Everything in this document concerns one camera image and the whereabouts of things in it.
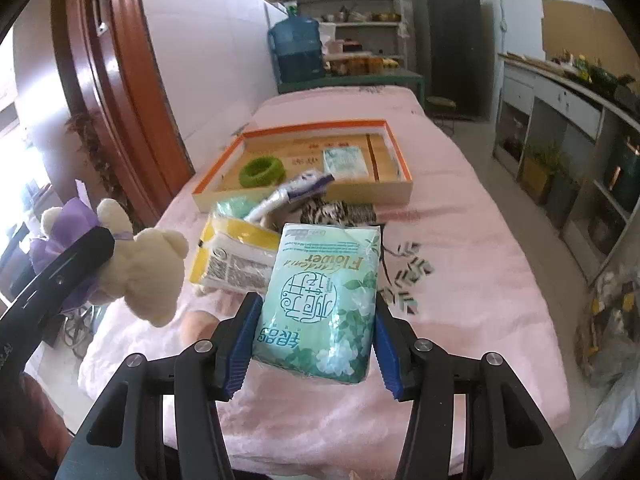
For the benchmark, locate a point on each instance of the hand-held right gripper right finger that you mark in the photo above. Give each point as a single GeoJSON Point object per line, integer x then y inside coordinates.
{"type": "Point", "coordinates": [387, 355]}

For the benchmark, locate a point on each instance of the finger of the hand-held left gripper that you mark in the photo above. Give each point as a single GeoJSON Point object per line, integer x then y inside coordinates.
{"type": "Point", "coordinates": [85, 255]}

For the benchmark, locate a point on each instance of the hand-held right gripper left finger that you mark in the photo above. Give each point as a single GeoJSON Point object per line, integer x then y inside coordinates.
{"type": "Point", "coordinates": [240, 350]}

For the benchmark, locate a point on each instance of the cream teddy bear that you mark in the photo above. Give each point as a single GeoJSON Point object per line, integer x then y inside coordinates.
{"type": "Point", "coordinates": [150, 270]}

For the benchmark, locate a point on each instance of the green floral tissue pack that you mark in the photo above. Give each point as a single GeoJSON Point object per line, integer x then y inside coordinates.
{"type": "Point", "coordinates": [320, 300]}

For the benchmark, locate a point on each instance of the yellow and white tissue pack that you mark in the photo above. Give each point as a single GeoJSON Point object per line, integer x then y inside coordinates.
{"type": "Point", "coordinates": [235, 255]}

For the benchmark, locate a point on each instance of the leopard print cloth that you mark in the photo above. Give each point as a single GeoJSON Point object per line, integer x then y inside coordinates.
{"type": "Point", "coordinates": [340, 212]}

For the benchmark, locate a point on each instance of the purple and white mask pack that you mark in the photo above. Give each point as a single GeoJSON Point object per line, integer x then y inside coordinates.
{"type": "Point", "coordinates": [300, 185]}

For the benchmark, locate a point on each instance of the orange-rimmed cardboard box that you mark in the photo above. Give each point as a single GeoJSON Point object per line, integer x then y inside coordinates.
{"type": "Point", "coordinates": [280, 152]}

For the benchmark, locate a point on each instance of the dried plant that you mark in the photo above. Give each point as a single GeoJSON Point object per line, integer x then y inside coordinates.
{"type": "Point", "coordinates": [95, 145]}

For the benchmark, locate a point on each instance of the green item in plastic bag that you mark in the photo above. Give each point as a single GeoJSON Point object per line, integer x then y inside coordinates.
{"type": "Point", "coordinates": [232, 207]}

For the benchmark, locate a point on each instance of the brown wooden door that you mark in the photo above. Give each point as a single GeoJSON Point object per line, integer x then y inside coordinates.
{"type": "Point", "coordinates": [120, 85]}

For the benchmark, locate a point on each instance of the pale green tissue pack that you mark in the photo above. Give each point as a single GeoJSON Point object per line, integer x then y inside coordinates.
{"type": "Point", "coordinates": [345, 162]}

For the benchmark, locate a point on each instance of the pile of plastic bags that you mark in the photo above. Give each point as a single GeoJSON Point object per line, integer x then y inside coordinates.
{"type": "Point", "coordinates": [610, 330]}

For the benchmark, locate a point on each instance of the potted green plant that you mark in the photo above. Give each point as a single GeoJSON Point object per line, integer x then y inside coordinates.
{"type": "Point", "coordinates": [542, 160]}

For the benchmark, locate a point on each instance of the small round stool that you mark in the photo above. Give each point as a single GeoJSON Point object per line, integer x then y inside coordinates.
{"type": "Point", "coordinates": [440, 105]}

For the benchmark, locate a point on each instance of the green low table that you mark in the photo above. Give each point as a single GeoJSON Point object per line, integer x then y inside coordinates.
{"type": "Point", "coordinates": [350, 80]}

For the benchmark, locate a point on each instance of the row of orange jars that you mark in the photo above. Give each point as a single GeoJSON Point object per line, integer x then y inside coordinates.
{"type": "Point", "coordinates": [360, 65]}

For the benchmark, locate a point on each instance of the blue water jug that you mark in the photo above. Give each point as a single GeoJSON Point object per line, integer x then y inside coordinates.
{"type": "Point", "coordinates": [295, 45]}

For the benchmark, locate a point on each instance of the dark green pot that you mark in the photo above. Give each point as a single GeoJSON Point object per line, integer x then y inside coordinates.
{"type": "Point", "coordinates": [622, 170]}

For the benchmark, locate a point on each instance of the grey kitchen counter cabinet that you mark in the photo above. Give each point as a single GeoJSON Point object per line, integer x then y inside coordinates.
{"type": "Point", "coordinates": [565, 95]}

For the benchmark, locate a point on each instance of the dark grey fridge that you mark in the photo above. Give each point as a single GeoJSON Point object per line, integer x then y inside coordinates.
{"type": "Point", "coordinates": [445, 45]}

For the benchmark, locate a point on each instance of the green storage shelf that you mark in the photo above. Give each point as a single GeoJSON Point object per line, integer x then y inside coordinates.
{"type": "Point", "coordinates": [350, 10]}

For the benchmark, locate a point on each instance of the black pan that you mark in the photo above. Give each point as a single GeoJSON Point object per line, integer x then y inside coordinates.
{"type": "Point", "coordinates": [602, 77]}

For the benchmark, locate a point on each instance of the cardboard sheet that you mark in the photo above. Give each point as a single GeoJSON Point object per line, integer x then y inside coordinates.
{"type": "Point", "coordinates": [575, 25]}

